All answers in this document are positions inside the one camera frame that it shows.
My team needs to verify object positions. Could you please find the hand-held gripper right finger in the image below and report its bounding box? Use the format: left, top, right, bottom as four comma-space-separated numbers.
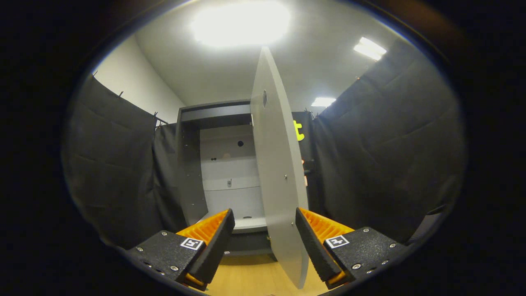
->
295, 207, 411, 289

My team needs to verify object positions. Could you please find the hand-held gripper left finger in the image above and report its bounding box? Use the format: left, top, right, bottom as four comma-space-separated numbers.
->
125, 208, 235, 291

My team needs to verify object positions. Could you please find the beige cabinet door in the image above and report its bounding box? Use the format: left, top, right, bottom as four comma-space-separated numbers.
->
250, 46, 309, 289

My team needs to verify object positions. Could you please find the dark grey cabinet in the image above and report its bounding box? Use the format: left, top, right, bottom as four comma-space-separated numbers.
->
176, 99, 313, 257

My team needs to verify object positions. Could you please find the black ribbed chair part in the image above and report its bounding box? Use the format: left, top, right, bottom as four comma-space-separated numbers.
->
407, 206, 446, 245

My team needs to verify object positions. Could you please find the large ceiling light panel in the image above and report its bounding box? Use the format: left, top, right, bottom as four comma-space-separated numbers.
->
191, 2, 291, 48

